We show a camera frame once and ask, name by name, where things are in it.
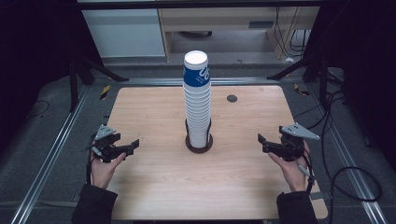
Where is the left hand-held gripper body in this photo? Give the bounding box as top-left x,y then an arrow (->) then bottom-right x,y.
90,124 -> 127,163

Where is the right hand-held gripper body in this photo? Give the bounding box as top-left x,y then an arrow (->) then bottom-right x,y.
278,122 -> 320,162

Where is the black cup holder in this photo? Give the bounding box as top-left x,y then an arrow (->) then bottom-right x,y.
185,118 -> 215,155

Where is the stack of white paper cups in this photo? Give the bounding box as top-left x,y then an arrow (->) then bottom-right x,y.
182,83 -> 213,149

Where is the blue and white ribbed cup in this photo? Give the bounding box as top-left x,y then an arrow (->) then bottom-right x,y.
182,49 -> 212,89

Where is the person's left hand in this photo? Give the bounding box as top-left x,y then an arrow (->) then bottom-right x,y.
91,151 -> 127,189

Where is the person's right hand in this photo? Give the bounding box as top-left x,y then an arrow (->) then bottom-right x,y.
268,141 -> 312,193

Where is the black metal stand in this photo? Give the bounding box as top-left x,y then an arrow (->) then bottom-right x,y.
266,55 -> 332,110
68,55 -> 130,113

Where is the white cabinet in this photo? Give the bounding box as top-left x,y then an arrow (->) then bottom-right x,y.
81,8 -> 166,59

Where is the office chair base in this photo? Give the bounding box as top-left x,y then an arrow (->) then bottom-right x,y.
178,30 -> 214,40

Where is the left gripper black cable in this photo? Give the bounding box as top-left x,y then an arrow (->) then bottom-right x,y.
85,133 -> 98,187

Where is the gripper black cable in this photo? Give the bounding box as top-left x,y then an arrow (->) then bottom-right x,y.
85,133 -> 98,187
297,148 -> 318,194

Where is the black floor cable loop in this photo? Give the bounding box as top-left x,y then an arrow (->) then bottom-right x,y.
321,89 -> 383,224

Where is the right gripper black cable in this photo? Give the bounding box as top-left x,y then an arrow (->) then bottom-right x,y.
297,148 -> 318,194

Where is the long metal floor rail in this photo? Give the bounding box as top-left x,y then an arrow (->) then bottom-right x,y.
10,86 -> 92,224
306,83 -> 389,224

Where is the thin black floor cable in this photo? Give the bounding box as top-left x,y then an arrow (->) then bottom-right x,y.
26,99 -> 51,121

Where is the bundle of hanging black cables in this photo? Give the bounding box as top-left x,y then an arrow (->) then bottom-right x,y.
274,7 -> 312,59

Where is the black frame bar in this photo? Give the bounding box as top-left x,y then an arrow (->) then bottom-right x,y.
77,1 -> 321,10

